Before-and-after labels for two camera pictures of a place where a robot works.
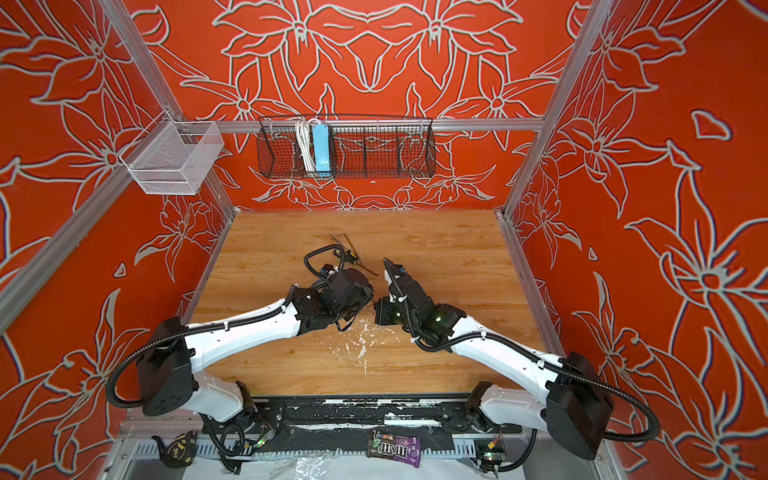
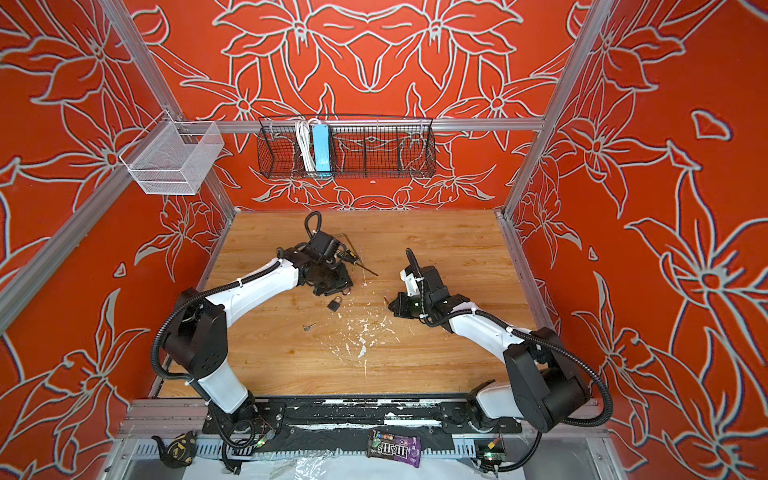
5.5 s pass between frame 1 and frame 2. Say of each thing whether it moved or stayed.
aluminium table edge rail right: stayed
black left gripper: moved
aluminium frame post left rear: stayed
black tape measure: stayed
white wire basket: stayed
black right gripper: moved
